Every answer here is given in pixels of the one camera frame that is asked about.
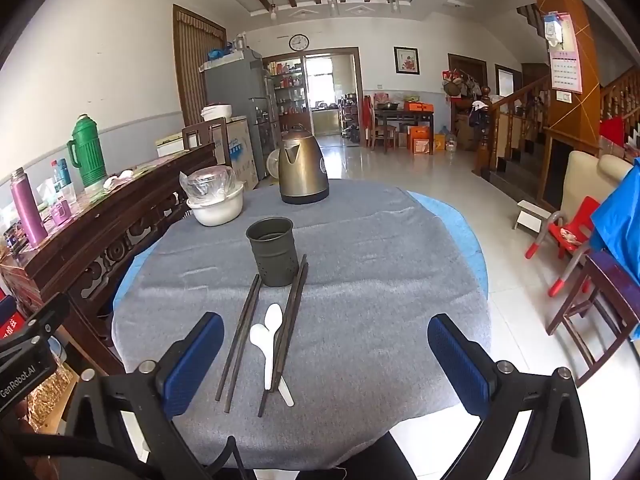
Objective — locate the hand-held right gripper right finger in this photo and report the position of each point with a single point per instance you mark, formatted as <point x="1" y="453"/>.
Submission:
<point x="460" y="365"/>

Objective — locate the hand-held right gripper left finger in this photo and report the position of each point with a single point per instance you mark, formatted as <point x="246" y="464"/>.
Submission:
<point x="192" y="365"/>

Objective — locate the white plastic spoon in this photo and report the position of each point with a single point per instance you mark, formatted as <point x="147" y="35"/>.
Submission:
<point x="260" y="336"/>
<point x="273" y="317"/>

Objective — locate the dark grey perforated utensil holder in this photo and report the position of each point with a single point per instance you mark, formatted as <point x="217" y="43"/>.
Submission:
<point x="275" y="260"/>

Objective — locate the golden woven sack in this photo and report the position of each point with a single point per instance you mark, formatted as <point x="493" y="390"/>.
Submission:
<point x="47" y="395"/>

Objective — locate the red printed box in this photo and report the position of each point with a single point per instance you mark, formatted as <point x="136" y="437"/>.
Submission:
<point x="9" y="320"/>

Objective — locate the grey tablecloth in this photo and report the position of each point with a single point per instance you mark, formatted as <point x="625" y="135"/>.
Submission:
<point x="375" y="285"/>

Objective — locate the blue tablecloth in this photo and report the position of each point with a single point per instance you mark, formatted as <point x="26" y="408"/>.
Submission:
<point x="465" y="240"/>

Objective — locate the purple vacuum bottle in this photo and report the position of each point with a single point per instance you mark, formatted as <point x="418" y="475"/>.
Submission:
<point x="29" y="210"/>

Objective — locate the carved dark wooden sideboard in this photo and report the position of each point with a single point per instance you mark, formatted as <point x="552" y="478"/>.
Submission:
<point x="100" y="230"/>

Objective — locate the small purple mug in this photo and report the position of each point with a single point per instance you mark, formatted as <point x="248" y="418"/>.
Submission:
<point x="61" y="212"/>

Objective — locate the white plastic basin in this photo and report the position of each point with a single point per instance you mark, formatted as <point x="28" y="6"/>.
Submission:
<point x="215" y="212"/>

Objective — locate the white step stool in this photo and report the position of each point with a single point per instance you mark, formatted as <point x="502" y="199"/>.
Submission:
<point x="530" y="217"/>

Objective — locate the dark wooden stool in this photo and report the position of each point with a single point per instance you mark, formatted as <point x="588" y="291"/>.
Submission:
<point x="605" y="275"/>

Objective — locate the steel bowl in plastic bag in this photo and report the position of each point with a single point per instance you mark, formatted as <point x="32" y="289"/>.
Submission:
<point x="207" y="185"/>

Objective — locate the red plastic child chair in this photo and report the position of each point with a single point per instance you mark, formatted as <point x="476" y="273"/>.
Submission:
<point x="575" y="225"/>

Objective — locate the clear plastic bottle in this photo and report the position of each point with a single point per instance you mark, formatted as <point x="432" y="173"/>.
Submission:
<point x="60" y="177"/>

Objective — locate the blue plastic sheet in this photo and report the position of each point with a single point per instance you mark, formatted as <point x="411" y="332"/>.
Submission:
<point x="620" y="225"/>

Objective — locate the green thermos flask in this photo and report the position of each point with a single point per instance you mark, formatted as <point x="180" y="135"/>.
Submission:
<point x="89" y="155"/>

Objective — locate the white printed appliance carton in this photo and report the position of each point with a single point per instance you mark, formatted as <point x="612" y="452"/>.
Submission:
<point x="240" y="155"/>

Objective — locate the white electric fan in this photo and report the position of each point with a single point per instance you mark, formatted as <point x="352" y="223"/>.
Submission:
<point x="273" y="164"/>

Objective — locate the clear water jug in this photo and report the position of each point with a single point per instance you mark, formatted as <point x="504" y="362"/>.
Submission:
<point x="450" y="143"/>

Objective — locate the bronze electric kettle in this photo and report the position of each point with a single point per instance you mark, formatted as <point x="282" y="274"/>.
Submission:
<point x="302" y="170"/>

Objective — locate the beige upholstered chair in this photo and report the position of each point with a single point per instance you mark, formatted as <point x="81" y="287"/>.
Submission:
<point x="585" y="175"/>

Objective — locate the tall orange box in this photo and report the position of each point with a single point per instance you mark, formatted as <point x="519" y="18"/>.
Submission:
<point x="419" y="140"/>

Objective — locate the dark wooden chair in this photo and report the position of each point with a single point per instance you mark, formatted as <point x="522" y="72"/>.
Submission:
<point x="202" y="135"/>

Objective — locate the white rice cooker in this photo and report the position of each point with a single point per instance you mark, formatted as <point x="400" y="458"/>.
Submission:
<point x="217" y="112"/>

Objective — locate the dark wooden dining table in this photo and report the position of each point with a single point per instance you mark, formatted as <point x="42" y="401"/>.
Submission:
<point x="402" y="116"/>

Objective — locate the flat orange box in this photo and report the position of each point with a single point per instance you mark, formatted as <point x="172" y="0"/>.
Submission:
<point x="418" y="106"/>

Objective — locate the wooden stair railing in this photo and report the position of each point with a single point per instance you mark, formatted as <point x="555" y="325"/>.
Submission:
<point x="515" y="105"/>

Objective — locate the grey refrigerator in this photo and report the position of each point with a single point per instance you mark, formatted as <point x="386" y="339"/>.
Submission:
<point x="232" y="85"/>

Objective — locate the shelf with bottles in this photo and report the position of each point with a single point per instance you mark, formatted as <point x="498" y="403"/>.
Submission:
<point x="287" y="95"/>

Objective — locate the brown striped curtain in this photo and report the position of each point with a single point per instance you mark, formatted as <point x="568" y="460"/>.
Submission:
<point x="195" y="65"/>

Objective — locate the framed flower picture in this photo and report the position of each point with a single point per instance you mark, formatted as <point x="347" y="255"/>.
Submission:
<point x="406" y="60"/>

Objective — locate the wall calendar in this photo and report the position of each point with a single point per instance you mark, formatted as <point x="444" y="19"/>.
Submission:
<point x="565" y="65"/>

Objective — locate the round wall clock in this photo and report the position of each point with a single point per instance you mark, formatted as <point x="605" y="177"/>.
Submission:
<point x="299" y="42"/>

